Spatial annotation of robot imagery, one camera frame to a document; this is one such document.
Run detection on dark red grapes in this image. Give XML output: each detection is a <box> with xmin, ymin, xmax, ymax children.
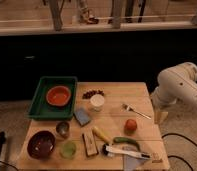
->
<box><xmin>82</xmin><ymin>90</ymin><xmax>105</xmax><ymax>99</ymax></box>

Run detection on blue sponge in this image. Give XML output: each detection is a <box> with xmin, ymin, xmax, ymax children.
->
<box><xmin>74</xmin><ymin>108</ymin><xmax>91</xmax><ymax>126</ymax></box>

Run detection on white dish brush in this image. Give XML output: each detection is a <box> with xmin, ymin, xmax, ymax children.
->
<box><xmin>102</xmin><ymin>144</ymin><xmax>151</xmax><ymax>159</ymax></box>

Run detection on green small cup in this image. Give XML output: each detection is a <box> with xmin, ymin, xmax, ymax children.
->
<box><xmin>60</xmin><ymin>141</ymin><xmax>76</xmax><ymax>159</ymax></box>

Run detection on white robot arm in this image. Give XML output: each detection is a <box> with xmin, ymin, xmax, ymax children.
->
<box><xmin>150</xmin><ymin>62</ymin><xmax>197</xmax><ymax>124</ymax></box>

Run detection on grey folded cloth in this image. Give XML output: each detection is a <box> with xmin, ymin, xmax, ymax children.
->
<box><xmin>123</xmin><ymin>155</ymin><xmax>146</xmax><ymax>171</ymax></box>

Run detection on red apple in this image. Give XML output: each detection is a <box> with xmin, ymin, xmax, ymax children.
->
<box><xmin>124</xmin><ymin>119</ymin><xmax>137</xmax><ymax>132</ymax></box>

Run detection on wooden table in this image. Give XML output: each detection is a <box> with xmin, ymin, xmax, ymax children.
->
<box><xmin>17</xmin><ymin>82</ymin><xmax>170</xmax><ymax>171</ymax></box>

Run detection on black cable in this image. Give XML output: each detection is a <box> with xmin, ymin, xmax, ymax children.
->
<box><xmin>161</xmin><ymin>132</ymin><xmax>197</xmax><ymax>171</ymax></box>

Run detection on orange bowl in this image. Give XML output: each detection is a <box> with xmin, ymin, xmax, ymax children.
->
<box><xmin>46</xmin><ymin>85</ymin><xmax>71</xmax><ymax>107</ymax></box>

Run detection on green chili pepper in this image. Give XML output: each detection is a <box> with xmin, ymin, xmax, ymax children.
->
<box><xmin>113</xmin><ymin>137</ymin><xmax>141</xmax><ymax>151</ymax></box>

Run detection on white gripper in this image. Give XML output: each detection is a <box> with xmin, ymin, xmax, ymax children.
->
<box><xmin>151</xmin><ymin>94</ymin><xmax>168</xmax><ymax>124</ymax></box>

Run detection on small metal cup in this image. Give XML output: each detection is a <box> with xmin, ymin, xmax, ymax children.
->
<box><xmin>56</xmin><ymin>121</ymin><xmax>70</xmax><ymax>138</ymax></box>

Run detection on dark purple bowl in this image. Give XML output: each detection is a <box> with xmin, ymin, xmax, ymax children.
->
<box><xmin>27</xmin><ymin>131</ymin><xmax>55</xmax><ymax>160</ymax></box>

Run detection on wooden block eraser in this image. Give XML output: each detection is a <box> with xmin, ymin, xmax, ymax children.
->
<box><xmin>82</xmin><ymin>131</ymin><xmax>99</xmax><ymax>157</ymax></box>

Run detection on green plastic tray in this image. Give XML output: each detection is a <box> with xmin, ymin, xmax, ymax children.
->
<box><xmin>28</xmin><ymin>76</ymin><xmax>77</xmax><ymax>121</ymax></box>

